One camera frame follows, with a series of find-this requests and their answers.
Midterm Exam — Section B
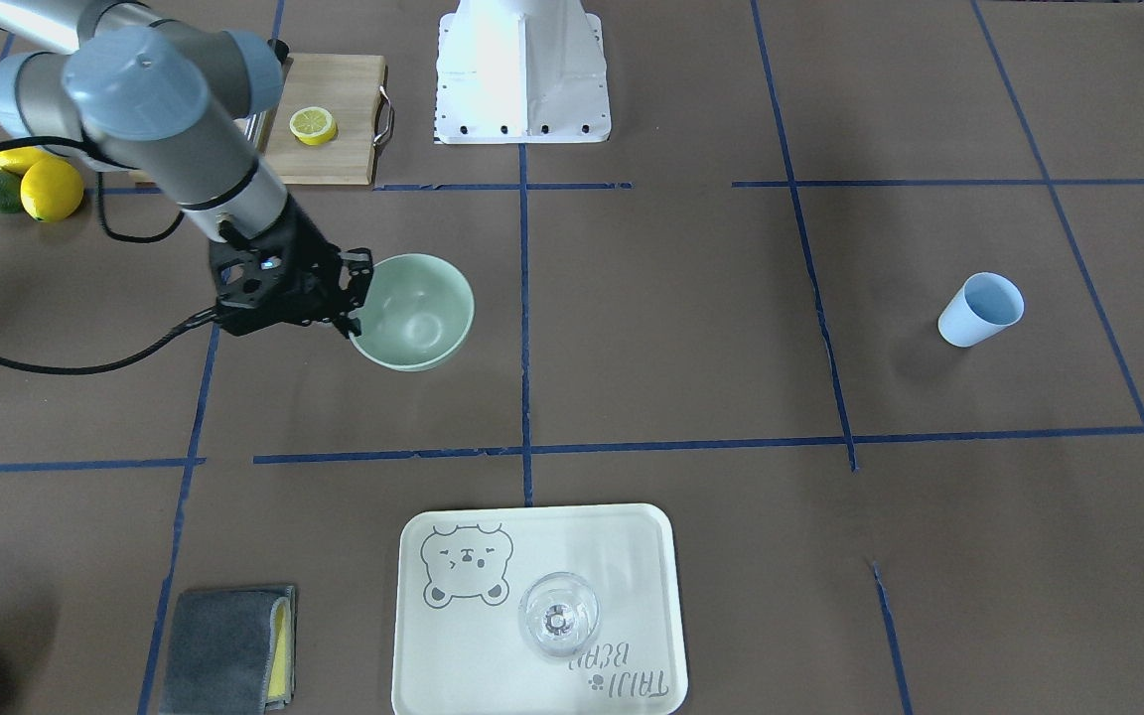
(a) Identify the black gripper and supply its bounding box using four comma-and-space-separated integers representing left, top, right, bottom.
210, 204, 375, 340

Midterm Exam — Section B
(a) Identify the green bowl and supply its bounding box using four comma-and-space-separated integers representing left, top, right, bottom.
350, 253, 476, 372

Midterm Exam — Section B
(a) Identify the light blue cup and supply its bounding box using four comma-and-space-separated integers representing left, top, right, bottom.
936, 272, 1025, 349

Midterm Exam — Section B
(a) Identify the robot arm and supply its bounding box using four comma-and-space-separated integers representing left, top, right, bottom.
0, 1, 373, 337

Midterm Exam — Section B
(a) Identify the half lemon slice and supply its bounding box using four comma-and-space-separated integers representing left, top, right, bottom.
289, 108, 337, 146

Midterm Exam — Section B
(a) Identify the wooden cutting board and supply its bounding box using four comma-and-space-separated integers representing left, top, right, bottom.
128, 53, 387, 186

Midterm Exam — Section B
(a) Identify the yellow lemon front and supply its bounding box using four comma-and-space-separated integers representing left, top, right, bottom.
19, 159, 84, 222

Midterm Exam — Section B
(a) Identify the yellow lemon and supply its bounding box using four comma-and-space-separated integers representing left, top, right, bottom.
0, 146, 55, 178
19, 159, 84, 222

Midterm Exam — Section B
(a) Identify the yellow lemon back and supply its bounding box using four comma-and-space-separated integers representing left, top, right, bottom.
0, 146, 55, 178

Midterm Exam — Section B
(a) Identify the cream bear tray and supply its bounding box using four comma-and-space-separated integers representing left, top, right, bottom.
391, 503, 689, 714

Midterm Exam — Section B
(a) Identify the clear wine glass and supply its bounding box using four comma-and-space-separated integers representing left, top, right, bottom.
521, 571, 601, 659

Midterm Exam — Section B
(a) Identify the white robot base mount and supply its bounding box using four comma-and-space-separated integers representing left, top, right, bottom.
432, 1, 613, 145

